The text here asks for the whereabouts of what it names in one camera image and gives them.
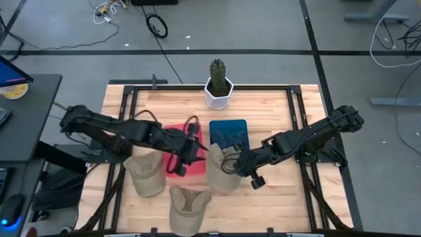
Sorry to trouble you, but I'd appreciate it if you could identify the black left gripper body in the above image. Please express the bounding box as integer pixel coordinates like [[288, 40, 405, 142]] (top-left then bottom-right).
[[176, 121, 203, 167]]

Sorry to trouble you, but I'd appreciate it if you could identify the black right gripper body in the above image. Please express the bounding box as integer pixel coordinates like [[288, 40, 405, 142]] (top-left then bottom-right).
[[234, 148, 264, 179]]

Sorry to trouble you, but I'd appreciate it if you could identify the dark blue denim hat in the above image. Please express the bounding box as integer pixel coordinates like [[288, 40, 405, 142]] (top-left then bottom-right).
[[210, 128, 249, 151]]

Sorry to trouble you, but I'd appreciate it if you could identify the beige baseball cap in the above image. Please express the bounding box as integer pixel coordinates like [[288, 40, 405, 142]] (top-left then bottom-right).
[[168, 184, 213, 237], [205, 142, 243, 195], [122, 150, 167, 199]]

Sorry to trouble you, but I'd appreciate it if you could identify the pink translucent plastic bin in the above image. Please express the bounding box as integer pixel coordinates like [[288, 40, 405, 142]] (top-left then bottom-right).
[[162, 122, 208, 179]]

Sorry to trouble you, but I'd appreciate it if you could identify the blue translucent plastic bin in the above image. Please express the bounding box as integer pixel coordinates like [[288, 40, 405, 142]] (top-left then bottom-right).
[[208, 118, 250, 156]]

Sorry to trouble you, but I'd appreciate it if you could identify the white faceted plant pot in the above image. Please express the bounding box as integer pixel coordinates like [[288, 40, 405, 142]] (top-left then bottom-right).
[[203, 76, 235, 111]]

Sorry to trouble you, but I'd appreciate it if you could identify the green cactus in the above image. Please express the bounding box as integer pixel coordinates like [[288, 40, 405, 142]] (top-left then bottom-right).
[[209, 58, 228, 97]]

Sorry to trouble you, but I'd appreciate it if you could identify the black bag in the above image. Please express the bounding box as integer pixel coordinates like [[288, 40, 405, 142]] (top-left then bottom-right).
[[32, 167, 87, 212]]

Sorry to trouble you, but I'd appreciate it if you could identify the grey desk leg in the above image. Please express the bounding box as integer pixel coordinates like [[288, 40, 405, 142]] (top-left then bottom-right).
[[343, 0, 411, 24], [369, 96, 421, 108]]

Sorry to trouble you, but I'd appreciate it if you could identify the black desk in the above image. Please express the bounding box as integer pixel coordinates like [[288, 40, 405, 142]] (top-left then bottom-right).
[[0, 73, 63, 165]]

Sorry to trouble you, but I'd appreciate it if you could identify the round yellow plate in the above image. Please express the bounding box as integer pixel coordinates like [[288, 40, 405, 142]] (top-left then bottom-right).
[[0, 83, 30, 101]]

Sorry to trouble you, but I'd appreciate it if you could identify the black computer mouse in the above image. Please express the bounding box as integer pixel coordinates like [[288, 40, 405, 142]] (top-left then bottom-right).
[[0, 193, 26, 228]]

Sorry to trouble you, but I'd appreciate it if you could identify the computer monitor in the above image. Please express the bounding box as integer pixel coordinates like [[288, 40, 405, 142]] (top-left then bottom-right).
[[0, 54, 35, 88]]

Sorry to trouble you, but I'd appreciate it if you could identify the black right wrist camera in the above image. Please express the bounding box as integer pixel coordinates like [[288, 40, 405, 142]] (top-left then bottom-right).
[[250, 170, 266, 191]]

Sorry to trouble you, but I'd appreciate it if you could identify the black table frame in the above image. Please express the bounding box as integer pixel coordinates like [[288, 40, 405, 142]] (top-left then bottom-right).
[[76, 83, 364, 237]]

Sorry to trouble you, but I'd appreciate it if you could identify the black coiled cable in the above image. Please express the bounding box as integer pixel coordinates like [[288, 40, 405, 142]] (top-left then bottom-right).
[[145, 12, 169, 40]]

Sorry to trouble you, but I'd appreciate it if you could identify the long black floor cable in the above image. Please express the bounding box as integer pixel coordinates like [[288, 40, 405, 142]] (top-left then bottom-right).
[[0, 13, 120, 62]]

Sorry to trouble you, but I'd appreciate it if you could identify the white cable bundle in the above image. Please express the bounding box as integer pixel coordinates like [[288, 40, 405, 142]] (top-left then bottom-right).
[[92, 0, 128, 25]]

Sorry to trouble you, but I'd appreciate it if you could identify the long white cable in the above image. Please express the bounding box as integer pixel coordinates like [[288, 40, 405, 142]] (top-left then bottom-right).
[[369, 8, 421, 69]]

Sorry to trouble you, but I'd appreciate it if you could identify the black cable tangle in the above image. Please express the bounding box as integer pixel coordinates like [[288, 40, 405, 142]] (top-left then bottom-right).
[[374, 18, 421, 59]]

